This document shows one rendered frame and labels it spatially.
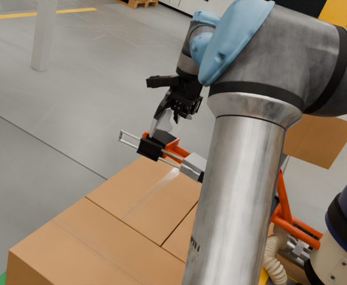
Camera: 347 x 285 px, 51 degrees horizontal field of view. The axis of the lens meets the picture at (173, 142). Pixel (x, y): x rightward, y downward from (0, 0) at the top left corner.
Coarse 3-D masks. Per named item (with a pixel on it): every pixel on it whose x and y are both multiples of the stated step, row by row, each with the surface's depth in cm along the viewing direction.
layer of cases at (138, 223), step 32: (96, 192) 162; (128, 192) 168; (160, 192) 175; (192, 192) 183; (64, 224) 141; (96, 224) 146; (128, 224) 151; (160, 224) 157; (192, 224) 163; (32, 256) 125; (64, 256) 129; (96, 256) 133; (128, 256) 138; (160, 256) 142
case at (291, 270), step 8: (272, 224) 115; (272, 232) 112; (280, 256) 104; (280, 264) 101; (288, 264) 102; (288, 272) 100; (296, 272) 100; (304, 272) 101; (296, 280) 98; (304, 280) 99
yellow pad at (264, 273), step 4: (264, 268) 95; (264, 272) 94; (260, 276) 92; (264, 276) 93; (268, 276) 93; (288, 276) 95; (260, 280) 91; (264, 280) 92; (268, 280) 91; (288, 280) 93; (292, 280) 94; (260, 284) 90; (264, 284) 90; (268, 284) 90; (272, 284) 91; (288, 284) 92; (292, 284) 93; (296, 284) 90; (300, 284) 90
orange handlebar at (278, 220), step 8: (176, 152) 109; (184, 152) 108; (176, 160) 105; (280, 208) 99; (280, 216) 98; (280, 224) 94; (288, 224) 94; (304, 224) 96; (296, 232) 93; (304, 232) 93; (312, 232) 95; (304, 240) 92; (312, 240) 91
